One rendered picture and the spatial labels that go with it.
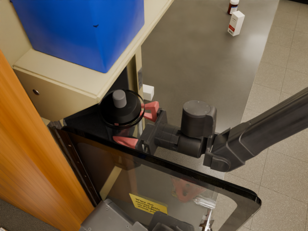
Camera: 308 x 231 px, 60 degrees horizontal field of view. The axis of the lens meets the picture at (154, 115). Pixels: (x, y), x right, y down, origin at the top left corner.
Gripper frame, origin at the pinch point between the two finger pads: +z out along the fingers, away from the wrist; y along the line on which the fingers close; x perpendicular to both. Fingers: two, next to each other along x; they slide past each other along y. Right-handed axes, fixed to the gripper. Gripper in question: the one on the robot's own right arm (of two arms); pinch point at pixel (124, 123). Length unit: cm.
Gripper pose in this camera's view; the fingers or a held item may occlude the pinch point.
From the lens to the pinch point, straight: 66.3
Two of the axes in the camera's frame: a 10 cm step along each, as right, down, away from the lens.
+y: -3.9, 7.5, -5.3
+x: 1.1, 6.1, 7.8
